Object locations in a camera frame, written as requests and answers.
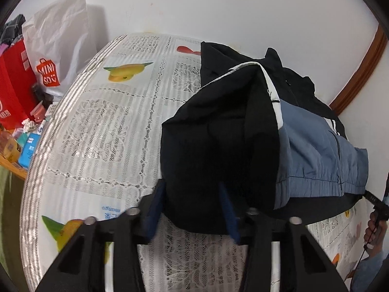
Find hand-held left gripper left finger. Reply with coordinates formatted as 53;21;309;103
36;179;166;292

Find wooden side table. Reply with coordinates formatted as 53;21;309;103
0;155;28;181

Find white paper shopping bag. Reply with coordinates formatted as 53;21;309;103
23;0;105;95

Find blue small box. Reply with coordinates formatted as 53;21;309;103
18;134;41;170

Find person's right forearm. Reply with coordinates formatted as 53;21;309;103
349;245;389;292

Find brown wooden door frame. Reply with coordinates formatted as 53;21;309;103
329;24;389;116

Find green cloth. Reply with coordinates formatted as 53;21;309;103
0;164;26;283

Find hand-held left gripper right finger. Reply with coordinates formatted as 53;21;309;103
219;183;350;292

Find black white blue jacket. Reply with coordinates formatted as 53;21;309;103
159;41;370;235

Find yellow snack packet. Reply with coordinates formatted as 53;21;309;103
0;130;22;162

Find dark plaid cloth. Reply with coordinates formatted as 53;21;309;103
0;14;26;47

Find fruit print lace tablecloth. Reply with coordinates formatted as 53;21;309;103
20;33;367;292

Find person's right hand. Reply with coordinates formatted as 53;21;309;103
363;209;385;252

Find red paper bag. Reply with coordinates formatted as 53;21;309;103
0;39;38;131

